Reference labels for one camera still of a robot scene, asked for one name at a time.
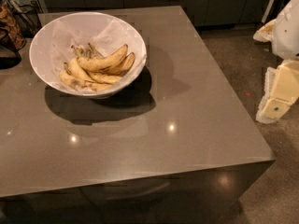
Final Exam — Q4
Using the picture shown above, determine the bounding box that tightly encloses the left curved yellow banana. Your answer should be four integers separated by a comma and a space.
64, 58, 93, 82

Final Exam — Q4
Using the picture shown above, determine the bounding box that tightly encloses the bottom left spotted banana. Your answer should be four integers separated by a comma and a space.
59, 70, 86, 90

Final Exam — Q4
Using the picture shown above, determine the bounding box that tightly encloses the long yellow banana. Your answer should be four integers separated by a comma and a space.
77, 44, 128, 72

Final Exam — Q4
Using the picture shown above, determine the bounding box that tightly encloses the black wire rack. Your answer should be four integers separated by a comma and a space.
6, 0, 42, 37

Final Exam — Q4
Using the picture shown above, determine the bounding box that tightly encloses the middle yellow banana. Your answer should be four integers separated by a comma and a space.
88, 72, 121, 84

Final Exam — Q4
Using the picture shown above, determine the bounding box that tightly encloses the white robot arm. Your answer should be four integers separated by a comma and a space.
253, 0, 299, 124

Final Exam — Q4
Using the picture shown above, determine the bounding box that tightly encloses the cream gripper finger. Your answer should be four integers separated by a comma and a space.
255, 67, 276, 124

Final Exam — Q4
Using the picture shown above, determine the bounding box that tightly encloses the bottom small yellow banana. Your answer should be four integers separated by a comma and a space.
85, 81, 111, 91

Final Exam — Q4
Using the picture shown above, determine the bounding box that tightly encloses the right dark-edged yellow banana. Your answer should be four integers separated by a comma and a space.
107, 52, 135, 75

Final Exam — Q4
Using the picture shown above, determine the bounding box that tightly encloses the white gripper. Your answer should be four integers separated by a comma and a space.
253, 19, 299, 119

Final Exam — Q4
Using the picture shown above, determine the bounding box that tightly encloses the white bowl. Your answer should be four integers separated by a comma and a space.
28, 11, 148, 99

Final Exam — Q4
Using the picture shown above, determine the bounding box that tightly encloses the brown patterned object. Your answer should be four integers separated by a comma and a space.
0, 0, 26, 50

